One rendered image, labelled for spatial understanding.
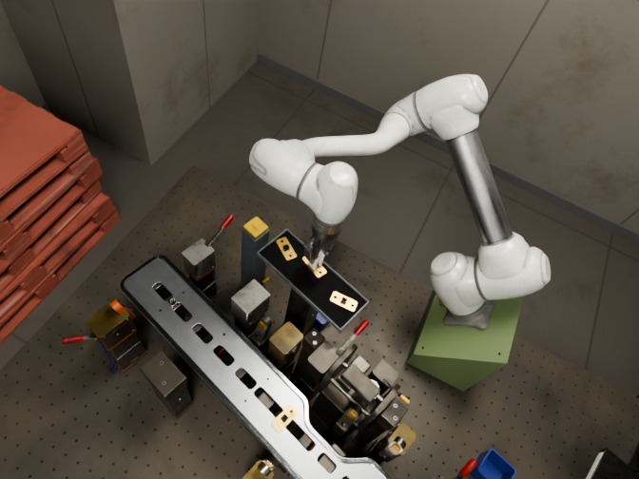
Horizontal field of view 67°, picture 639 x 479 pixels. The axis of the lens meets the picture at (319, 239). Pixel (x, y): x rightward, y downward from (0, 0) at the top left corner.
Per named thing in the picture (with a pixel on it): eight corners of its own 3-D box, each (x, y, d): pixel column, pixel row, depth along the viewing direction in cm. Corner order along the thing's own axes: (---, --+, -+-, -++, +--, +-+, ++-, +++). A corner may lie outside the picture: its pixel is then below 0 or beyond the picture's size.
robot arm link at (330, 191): (358, 205, 126) (314, 182, 128) (371, 167, 113) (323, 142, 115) (338, 234, 120) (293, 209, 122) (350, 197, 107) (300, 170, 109)
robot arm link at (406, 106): (371, 115, 155) (409, 99, 147) (389, 98, 168) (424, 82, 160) (388, 151, 159) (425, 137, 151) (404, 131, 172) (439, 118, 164)
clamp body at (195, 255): (189, 297, 193) (180, 252, 162) (212, 279, 198) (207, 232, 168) (201, 310, 191) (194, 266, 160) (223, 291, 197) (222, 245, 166)
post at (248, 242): (239, 286, 198) (240, 228, 161) (252, 275, 202) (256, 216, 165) (251, 298, 196) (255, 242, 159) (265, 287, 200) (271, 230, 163)
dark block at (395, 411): (352, 439, 173) (381, 414, 138) (363, 425, 176) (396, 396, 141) (361, 450, 172) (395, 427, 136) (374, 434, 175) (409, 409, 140)
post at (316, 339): (291, 374, 182) (303, 337, 149) (300, 365, 185) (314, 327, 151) (300, 384, 181) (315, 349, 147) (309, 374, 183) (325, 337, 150)
